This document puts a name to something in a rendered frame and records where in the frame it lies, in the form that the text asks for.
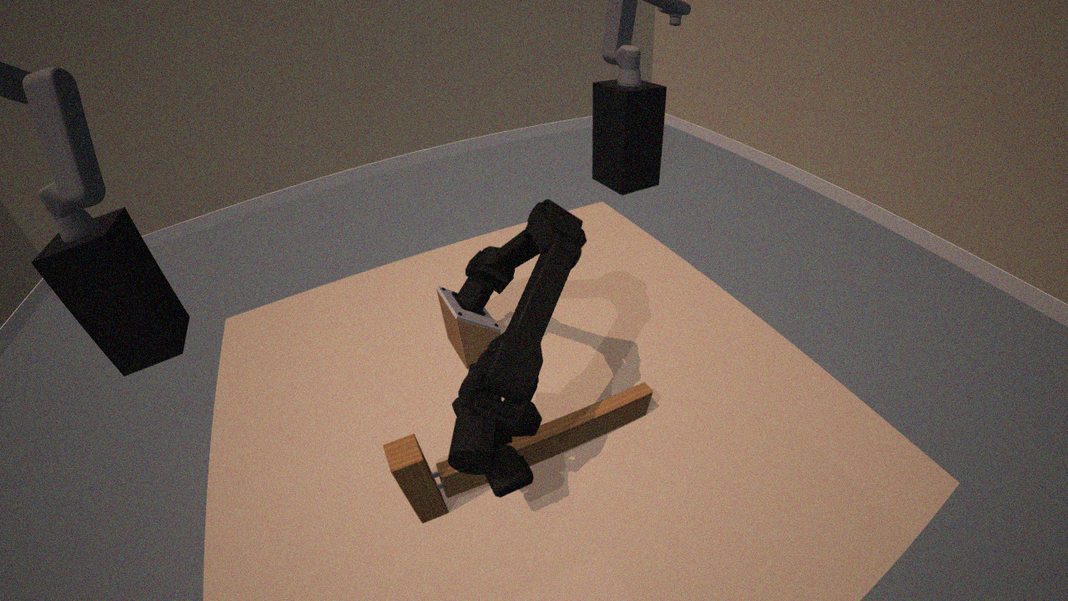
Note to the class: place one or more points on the brown wooden post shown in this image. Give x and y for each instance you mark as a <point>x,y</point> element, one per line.
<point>414,477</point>

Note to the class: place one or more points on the brown wooden plank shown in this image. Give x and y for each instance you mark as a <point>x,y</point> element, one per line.
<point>560,435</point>

